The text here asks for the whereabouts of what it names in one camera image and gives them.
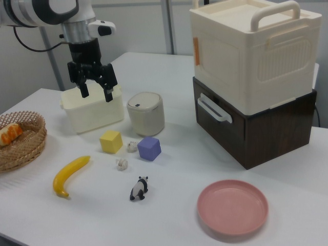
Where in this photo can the beige push-lid trash can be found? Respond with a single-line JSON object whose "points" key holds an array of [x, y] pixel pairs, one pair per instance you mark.
{"points": [[146, 118]]}

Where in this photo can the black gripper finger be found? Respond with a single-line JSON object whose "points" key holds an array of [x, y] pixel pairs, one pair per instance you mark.
{"points": [[109, 93], [83, 89]]}

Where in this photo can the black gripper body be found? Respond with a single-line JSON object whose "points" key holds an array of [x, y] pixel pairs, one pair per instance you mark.
{"points": [[84, 52]]}

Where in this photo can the pink plastic plate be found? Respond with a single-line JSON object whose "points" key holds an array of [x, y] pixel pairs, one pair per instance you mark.
{"points": [[230, 207]]}

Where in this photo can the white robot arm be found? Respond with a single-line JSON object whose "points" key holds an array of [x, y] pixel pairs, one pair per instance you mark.
{"points": [[25, 12]]}

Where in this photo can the yellow foam cube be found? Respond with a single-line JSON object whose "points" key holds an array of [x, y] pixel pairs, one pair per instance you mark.
{"points": [[110, 142]]}

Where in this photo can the purple foam cube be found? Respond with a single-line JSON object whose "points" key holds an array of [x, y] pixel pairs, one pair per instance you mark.
{"points": [[148, 150]]}

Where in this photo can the black white panda figurine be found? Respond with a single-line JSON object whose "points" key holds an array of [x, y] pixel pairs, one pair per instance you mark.
{"points": [[139, 188]]}

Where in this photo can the crumpled paper ball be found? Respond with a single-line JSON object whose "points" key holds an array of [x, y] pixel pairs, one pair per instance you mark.
{"points": [[132, 146], [121, 164]]}

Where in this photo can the yellow toy banana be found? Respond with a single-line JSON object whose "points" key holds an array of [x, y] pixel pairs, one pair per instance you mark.
{"points": [[66, 174]]}

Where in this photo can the grey metal frame post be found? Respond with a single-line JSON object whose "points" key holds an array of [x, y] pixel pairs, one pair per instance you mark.
{"points": [[172, 25], [52, 59]]}

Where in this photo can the toy bread slice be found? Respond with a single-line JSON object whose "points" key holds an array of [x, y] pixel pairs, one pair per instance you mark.
{"points": [[10, 133]]}

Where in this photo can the cream open plastic bin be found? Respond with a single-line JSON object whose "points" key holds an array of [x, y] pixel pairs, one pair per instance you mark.
{"points": [[92, 115]]}

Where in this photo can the woven wicker basket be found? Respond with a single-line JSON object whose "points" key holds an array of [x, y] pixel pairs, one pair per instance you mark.
{"points": [[28, 143]]}

